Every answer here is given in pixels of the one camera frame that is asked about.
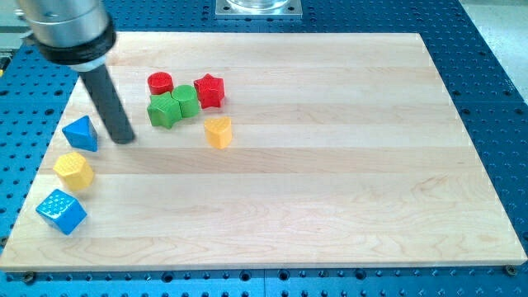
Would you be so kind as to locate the yellow hexagon block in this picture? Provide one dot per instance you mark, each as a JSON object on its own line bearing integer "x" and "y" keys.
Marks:
{"x": 74, "y": 171}

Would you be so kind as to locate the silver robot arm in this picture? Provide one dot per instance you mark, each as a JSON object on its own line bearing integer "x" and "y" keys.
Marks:
{"x": 79, "y": 34}

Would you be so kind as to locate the yellow heart block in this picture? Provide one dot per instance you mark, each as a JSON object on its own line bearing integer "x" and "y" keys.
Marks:
{"x": 218, "y": 132}

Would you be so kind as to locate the green star block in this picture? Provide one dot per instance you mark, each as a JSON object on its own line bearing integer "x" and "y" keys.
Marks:
{"x": 163, "y": 110}

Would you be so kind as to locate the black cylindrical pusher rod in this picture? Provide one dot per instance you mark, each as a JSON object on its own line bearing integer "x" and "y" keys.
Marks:
{"x": 105, "y": 98}

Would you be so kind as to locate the blue cube block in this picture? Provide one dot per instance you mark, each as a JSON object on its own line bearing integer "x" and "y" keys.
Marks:
{"x": 61, "y": 211}

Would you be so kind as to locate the blue triangle block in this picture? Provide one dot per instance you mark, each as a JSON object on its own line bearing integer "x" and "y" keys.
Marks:
{"x": 81, "y": 134}

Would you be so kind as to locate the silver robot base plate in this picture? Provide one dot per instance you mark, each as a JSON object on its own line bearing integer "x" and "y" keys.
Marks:
{"x": 258, "y": 9}

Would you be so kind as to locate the green cylinder block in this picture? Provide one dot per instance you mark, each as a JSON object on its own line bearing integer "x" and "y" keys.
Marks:
{"x": 187, "y": 98}

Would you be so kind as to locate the red cylinder block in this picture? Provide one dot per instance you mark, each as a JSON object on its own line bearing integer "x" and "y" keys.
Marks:
{"x": 159, "y": 83}

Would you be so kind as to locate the red star block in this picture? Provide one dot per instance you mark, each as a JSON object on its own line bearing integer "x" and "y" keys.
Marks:
{"x": 210, "y": 91}

